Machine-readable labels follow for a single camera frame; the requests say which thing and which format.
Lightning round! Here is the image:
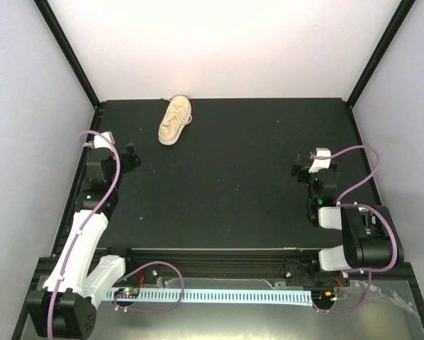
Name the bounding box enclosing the left small circuit board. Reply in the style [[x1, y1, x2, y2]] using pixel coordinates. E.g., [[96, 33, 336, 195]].
[[113, 287, 140, 299]]

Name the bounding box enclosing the beige lace sneaker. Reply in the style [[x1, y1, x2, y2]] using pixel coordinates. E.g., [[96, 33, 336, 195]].
[[157, 94, 194, 146]]

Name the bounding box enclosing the left black frame post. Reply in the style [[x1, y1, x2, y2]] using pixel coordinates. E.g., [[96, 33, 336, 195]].
[[33, 0, 101, 109]]

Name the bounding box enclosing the black frame post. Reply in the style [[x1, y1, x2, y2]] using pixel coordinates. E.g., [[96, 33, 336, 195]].
[[346, 0, 416, 108], [33, 0, 101, 109]]

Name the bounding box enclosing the right small circuit board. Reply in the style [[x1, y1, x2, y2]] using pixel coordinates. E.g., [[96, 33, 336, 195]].
[[311, 290, 348, 305]]

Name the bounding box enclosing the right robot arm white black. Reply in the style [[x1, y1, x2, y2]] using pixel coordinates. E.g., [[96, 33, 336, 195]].
[[291, 149, 404, 285]]

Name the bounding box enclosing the white shoelace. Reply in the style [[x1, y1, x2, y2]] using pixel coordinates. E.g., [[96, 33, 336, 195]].
[[162, 96, 192, 127]]

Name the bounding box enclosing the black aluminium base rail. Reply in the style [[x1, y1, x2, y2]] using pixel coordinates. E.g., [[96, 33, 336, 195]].
[[38, 247, 415, 284]]

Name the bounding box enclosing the small circuit board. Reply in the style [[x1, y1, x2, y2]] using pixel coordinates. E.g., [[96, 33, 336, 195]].
[[113, 287, 140, 299], [311, 290, 348, 305]]

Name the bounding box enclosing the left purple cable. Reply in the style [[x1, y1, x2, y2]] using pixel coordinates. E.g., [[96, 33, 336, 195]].
[[47, 130, 122, 337]]

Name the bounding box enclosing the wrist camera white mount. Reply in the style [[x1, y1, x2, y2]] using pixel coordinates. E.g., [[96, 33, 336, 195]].
[[308, 148, 332, 174], [80, 131, 115, 149]]

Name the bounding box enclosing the white slotted cable duct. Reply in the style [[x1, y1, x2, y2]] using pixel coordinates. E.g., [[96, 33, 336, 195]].
[[105, 288, 313, 307]]

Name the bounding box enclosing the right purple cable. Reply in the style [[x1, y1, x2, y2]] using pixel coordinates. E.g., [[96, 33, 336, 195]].
[[316, 144, 401, 273]]

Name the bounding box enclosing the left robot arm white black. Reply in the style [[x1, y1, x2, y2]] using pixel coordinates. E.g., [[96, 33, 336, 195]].
[[26, 140, 141, 339]]

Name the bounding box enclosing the purple cable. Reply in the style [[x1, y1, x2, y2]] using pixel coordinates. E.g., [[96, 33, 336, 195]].
[[316, 144, 401, 273], [47, 130, 122, 337]]

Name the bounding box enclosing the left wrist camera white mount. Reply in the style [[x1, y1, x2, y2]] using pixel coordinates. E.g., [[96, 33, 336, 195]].
[[80, 131, 115, 149]]

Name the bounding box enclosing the right black frame post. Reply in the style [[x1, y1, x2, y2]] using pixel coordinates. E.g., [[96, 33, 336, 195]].
[[346, 0, 416, 108]]

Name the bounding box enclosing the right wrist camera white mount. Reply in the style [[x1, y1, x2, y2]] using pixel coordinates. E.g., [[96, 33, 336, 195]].
[[308, 148, 332, 174]]

